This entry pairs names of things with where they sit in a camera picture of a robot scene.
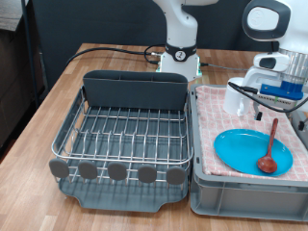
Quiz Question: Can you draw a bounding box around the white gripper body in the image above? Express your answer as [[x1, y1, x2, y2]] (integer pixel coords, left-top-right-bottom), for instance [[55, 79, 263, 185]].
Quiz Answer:
[[244, 66, 308, 114]]

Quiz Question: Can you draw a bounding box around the metal wire dish rack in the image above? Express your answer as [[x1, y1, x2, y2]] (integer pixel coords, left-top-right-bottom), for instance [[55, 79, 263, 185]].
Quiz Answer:
[[48, 86, 195, 189]]

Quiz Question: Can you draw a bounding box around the white mug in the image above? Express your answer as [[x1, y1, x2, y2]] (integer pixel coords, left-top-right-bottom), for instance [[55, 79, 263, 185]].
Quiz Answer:
[[222, 76, 254, 117]]

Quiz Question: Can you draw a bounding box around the blue plate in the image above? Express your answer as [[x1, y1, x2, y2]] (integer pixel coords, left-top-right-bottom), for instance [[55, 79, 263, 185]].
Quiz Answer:
[[214, 128, 294, 177]]

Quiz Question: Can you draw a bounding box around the dark grey cutlery holder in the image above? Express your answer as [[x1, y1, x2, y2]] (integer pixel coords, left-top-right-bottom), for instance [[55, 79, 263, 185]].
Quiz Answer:
[[82, 69, 190, 112]]

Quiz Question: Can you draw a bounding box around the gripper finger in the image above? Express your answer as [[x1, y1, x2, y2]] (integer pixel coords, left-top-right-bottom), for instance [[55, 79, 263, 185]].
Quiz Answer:
[[254, 101, 264, 122], [297, 116, 306, 132]]

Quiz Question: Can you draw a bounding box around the grey plastic drain tray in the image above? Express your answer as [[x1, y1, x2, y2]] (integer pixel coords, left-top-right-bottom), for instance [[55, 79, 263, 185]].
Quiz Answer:
[[51, 90, 193, 214]]

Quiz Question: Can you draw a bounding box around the grey plastic crate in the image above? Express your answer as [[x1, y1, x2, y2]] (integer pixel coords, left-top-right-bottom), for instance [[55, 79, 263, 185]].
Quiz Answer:
[[189, 83, 308, 222]]

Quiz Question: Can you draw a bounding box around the dark metal pole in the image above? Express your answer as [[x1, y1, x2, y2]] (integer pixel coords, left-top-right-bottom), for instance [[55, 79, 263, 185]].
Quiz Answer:
[[20, 0, 41, 109]]

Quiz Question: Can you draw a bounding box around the thick black cable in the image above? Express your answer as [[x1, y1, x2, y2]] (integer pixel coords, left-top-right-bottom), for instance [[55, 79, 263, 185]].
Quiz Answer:
[[65, 43, 167, 66]]

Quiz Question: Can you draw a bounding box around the pink checked cloth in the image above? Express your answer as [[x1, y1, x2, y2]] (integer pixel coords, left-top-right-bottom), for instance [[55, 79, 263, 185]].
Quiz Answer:
[[194, 85, 308, 182]]

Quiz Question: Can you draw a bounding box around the black camera cable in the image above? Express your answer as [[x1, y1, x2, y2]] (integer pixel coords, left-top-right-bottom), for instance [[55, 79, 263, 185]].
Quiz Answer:
[[227, 81, 308, 114]]

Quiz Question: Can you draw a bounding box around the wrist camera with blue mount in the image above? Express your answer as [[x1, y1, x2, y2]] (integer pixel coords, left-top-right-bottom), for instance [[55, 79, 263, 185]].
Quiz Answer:
[[258, 80, 305, 108]]

